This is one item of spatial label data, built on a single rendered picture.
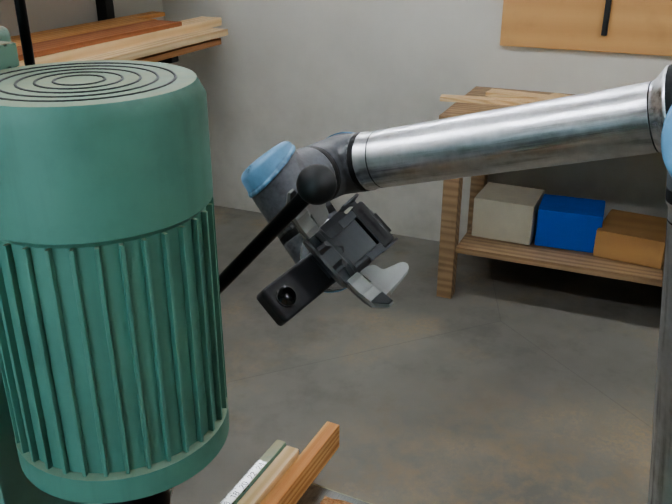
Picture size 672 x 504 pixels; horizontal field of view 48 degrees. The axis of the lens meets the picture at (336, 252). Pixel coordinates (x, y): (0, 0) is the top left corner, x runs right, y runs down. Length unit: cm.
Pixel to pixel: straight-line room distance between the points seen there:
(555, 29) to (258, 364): 200
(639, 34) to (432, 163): 269
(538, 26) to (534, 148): 275
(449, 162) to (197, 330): 55
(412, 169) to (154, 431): 60
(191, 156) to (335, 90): 357
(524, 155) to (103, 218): 63
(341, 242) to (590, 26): 294
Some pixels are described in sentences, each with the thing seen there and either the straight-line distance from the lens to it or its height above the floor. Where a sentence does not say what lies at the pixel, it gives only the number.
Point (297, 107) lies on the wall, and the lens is 421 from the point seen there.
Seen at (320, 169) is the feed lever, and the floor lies 142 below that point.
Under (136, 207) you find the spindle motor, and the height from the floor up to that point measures 144.
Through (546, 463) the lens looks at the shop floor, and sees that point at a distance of 262.
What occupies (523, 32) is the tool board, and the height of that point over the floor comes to 112.
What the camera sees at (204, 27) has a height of 109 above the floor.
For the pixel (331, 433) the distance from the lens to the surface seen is 110.
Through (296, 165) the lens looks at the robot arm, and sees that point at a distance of 105.
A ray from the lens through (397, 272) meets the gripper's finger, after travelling 81.
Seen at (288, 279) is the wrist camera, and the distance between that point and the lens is 87.
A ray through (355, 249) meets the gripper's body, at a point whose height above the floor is 127.
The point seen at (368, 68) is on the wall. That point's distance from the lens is 400.
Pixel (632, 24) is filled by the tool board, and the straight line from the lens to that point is 369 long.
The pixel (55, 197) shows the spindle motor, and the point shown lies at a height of 145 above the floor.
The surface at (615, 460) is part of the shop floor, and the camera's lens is 270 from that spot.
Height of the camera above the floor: 161
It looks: 24 degrees down
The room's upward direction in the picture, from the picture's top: straight up
